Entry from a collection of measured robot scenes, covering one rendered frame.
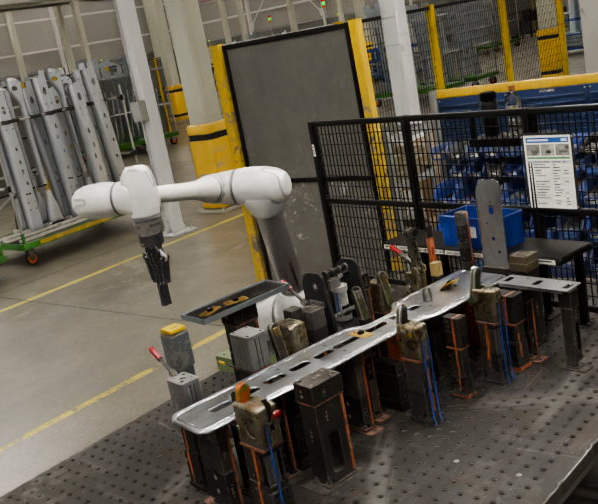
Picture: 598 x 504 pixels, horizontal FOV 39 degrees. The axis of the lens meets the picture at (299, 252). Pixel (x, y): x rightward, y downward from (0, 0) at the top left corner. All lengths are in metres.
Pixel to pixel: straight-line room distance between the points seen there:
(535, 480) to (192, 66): 8.65
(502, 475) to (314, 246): 3.42
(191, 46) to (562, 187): 7.67
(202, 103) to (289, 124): 5.09
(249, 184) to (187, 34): 7.62
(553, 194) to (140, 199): 1.63
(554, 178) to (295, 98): 2.47
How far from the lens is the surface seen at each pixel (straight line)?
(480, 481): 2.50
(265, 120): 5.70
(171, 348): 2.73
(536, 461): 2.57
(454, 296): 3.04
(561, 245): 3.38
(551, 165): 3.39
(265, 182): 3.00
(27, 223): 10.45
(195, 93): 10.62
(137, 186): 2.59
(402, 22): 7.41
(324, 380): 2.44
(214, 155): 10.59
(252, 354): 2.67
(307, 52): 5.36
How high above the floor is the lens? 1.99
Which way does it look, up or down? 14 degrees down
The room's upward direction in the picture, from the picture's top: 11 degrees counter-clockwise
